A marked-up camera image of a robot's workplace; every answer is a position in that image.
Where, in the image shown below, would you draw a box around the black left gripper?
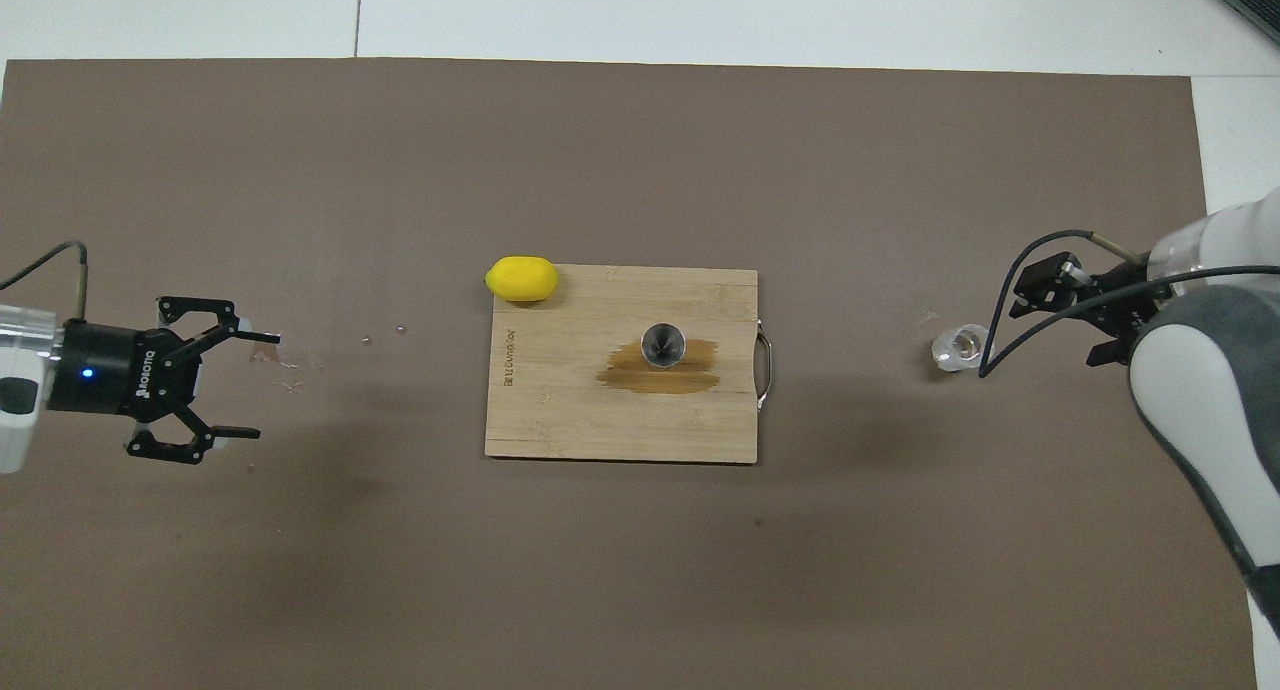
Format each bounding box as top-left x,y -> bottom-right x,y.
48,297 -> 281,466

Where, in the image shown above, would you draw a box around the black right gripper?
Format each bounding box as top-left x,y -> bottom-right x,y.
1012,253 -> 1166,369

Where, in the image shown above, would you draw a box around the clear glass cup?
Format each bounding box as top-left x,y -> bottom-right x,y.
930,323 -> 991,374

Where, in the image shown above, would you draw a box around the metal jigger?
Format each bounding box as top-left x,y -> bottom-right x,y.
640,322 -> 687,371

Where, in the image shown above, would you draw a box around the brown table mat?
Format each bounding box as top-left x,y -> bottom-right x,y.
0,58 -> 1259,690

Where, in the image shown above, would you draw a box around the yellow lemon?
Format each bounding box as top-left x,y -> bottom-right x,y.
485,256 -> 559,303

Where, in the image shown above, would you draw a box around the wooden cutting board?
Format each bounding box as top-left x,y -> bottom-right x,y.
485,263 -> 774,465

